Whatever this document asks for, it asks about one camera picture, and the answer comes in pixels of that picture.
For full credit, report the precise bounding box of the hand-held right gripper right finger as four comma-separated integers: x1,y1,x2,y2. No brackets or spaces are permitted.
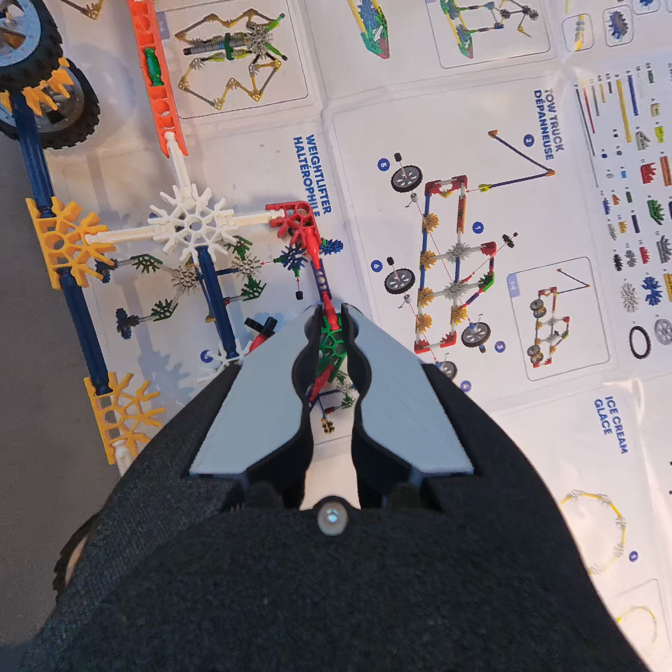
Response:
343,305,476,507

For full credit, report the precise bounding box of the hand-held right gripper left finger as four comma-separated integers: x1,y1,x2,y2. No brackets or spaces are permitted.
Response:
189,305,326,507

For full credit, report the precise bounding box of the colourful construction toy model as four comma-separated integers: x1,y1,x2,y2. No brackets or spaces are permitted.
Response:
0,0,358,468

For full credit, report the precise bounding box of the white instruction sheet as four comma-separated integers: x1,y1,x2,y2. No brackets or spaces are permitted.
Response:
48,0,672,672

